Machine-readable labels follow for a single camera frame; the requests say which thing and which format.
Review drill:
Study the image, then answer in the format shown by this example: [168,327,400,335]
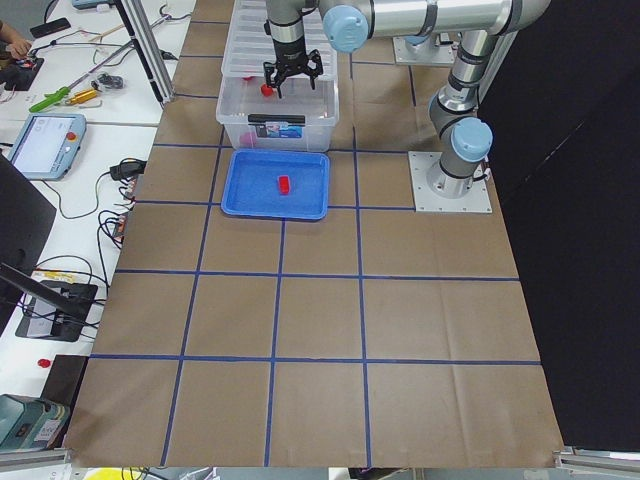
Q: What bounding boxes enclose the clear plastic box lid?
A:
[222,1,337,80]

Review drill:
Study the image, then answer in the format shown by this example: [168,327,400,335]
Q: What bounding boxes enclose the black power adapter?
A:
[109,159,147,181]

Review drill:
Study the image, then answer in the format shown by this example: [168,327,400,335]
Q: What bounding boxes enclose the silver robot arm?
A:
[263,0,549,199]

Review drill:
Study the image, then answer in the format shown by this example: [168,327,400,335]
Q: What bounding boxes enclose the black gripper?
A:
[263,42,323,98]

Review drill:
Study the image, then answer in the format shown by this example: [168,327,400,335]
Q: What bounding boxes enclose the black box latch handle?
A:
[248,113,306,126]

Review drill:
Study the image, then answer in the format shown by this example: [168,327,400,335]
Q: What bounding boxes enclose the teach pendant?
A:
[8,113,87,181]

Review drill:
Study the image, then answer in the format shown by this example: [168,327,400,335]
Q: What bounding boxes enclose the aluminium frame post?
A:
[115,0,174,106]

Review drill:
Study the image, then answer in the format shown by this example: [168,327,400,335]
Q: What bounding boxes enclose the blue plastic tray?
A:
[221,149,330,221]

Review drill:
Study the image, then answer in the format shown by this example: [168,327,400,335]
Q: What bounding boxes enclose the green handled reacher grabber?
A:
[28,14,174,114]

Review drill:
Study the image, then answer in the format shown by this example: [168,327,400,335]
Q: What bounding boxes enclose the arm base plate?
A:
[408,151,492,214]
[393,33,459,67]

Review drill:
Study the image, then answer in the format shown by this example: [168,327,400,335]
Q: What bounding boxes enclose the black phone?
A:
[30,17,71,39]

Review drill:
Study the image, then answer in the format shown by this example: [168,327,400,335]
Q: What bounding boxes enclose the clear plastic storage box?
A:
[216,77,339,152]

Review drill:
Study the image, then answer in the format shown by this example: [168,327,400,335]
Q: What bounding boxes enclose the black monitor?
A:
[0,158,90,326]

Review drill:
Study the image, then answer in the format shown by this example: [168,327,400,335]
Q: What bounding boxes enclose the person hand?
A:
[6,39,31,60]

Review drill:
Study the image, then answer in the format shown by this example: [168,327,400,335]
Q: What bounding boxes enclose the red block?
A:
[260,84,274,97]
[278,175,291,195]

